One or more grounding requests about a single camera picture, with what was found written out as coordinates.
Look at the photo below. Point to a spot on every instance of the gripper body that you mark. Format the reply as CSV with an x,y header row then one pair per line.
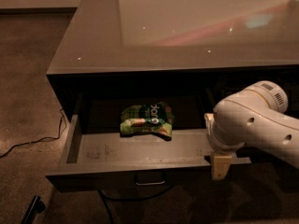
x,y
215,138

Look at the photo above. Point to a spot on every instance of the drawer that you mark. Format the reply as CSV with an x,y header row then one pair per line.
x,y
97,156

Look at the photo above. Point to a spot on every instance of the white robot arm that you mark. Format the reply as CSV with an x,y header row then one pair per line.
x,y
252,117

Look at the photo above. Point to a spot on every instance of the grey drawer cabinet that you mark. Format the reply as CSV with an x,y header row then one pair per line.
x,y
138,49

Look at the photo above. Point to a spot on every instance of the green snack bag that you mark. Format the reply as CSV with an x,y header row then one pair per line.
x,y
154,119

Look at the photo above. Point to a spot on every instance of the black object on floor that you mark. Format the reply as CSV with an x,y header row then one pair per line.
x,y
35,207

